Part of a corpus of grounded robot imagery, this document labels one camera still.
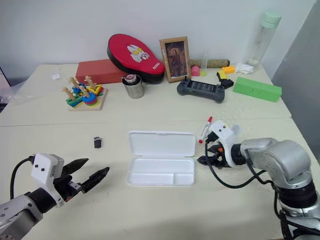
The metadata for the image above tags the red rectangular box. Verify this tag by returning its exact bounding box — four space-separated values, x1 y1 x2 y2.
75 59 126 85

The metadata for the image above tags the dark grey game controller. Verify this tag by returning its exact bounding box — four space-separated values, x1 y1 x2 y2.
176 76 225 104

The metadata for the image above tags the metal cup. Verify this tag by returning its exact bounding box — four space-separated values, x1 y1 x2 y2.
121 74 145 99

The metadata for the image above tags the clear bottle with green lid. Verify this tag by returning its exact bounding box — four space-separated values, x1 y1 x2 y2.
247 9 283 67

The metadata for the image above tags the wooden picture frame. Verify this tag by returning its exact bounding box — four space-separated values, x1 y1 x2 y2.
159 36 192 84

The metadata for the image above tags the wooden colourful stacking toy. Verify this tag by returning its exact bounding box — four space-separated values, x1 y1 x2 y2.
61 75 108 112

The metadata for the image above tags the red whiteboard marker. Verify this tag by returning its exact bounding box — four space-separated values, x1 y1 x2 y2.
198 116 213 144

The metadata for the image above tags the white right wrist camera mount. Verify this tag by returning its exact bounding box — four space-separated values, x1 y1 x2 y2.
207 120 241 169

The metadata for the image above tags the brown rolled mat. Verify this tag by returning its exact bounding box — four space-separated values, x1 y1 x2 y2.
188 57 230 69

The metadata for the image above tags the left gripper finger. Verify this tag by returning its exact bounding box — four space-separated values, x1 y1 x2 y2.
81 166 110 194
62 157 90 180

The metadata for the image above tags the small black plastic object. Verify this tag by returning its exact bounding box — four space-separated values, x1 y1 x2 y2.
93 136 104 150

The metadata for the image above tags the orange toy brick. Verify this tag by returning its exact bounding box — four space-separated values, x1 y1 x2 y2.
221 65 237 75

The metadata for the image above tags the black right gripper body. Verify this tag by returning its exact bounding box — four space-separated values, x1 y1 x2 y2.
212 143 231 170

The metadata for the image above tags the clear plastic bag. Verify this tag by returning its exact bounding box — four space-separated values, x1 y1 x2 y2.
0 82 33 106

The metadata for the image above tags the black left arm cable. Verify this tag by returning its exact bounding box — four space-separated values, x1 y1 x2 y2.
9 156 35 201

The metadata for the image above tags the clear tube with green base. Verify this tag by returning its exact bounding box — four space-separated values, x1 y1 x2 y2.
199 51 210 77

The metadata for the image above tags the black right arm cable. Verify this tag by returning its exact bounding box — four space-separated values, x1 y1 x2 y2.
204 133 296 240

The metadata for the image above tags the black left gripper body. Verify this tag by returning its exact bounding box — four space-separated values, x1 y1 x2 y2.
52 171 84 203

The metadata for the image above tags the white plastic pencil case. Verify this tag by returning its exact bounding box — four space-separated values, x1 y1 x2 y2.
126 129 196 188

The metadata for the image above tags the green rectangular box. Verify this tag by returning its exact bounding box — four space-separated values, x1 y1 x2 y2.
232 76 283 103

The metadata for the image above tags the red oval cartoon case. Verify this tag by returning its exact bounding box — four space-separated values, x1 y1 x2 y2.
106 33 166 85

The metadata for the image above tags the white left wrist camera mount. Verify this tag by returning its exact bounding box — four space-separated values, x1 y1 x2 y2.
31 153 65 208

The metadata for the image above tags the white crumpled cloth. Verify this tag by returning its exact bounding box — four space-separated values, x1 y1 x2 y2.
234 62 257 75

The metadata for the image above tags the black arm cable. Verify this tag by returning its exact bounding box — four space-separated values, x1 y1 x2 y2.
204 133 296 240
9 156 35 201

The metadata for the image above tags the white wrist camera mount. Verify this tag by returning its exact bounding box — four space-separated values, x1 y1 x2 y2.
31 153 65 208
207 120 241 169

